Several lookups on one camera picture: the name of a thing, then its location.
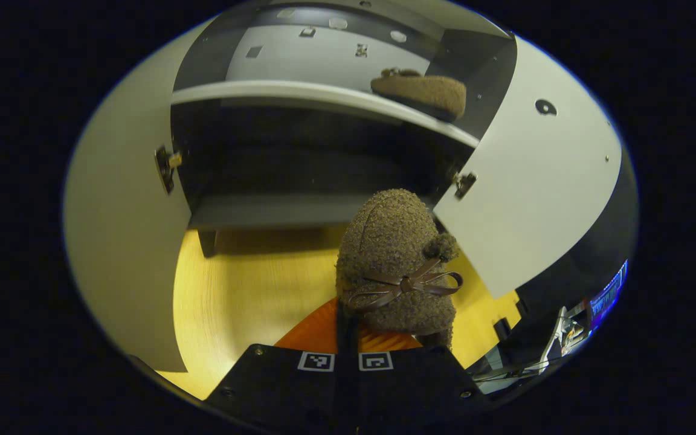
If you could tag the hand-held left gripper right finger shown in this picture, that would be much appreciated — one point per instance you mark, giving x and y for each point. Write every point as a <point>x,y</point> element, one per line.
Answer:
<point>408,386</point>

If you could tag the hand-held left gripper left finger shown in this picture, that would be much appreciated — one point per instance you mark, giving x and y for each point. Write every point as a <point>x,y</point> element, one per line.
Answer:
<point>287,386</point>

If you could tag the brown fluffy slipper shoe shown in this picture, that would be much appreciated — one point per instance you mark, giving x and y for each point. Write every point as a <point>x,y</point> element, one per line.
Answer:
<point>393,254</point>
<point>426,93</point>

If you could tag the white cabinet door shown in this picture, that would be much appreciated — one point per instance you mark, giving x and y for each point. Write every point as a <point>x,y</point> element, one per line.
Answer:
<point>124,229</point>
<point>541,193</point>

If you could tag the white and grey shoe cabinet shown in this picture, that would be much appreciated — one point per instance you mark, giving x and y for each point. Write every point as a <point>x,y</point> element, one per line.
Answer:
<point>324,157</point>

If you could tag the metal cabinet hinge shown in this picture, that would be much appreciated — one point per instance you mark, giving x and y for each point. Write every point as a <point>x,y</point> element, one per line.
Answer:
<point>464,184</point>
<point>167,168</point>

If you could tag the blue lit screen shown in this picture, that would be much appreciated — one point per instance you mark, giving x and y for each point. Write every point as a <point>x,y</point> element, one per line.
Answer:
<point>608,296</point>

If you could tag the white metal frame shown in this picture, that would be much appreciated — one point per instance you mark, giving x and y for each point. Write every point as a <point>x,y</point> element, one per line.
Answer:
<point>556,338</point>

